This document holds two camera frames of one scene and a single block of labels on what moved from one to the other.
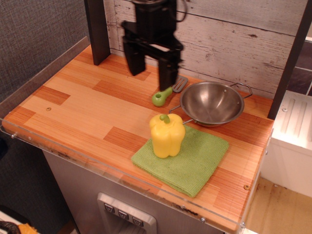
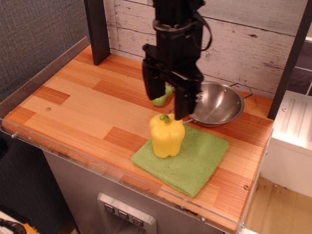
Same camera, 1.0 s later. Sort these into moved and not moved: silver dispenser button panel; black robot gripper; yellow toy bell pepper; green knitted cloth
Moved: black robot gripper
Not moved: green knitted cloth; yellow toy bell pepper; silver dispenser button panel
